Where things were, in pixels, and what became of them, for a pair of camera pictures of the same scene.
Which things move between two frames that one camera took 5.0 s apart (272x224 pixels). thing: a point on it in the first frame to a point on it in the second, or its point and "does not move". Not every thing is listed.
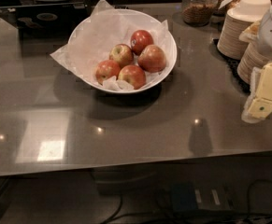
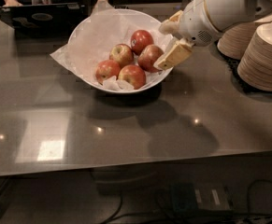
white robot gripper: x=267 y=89 to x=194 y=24
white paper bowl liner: x=94 y=36 does not move
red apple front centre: x=135 y=75 does not move
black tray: x=44 y=21 does not move
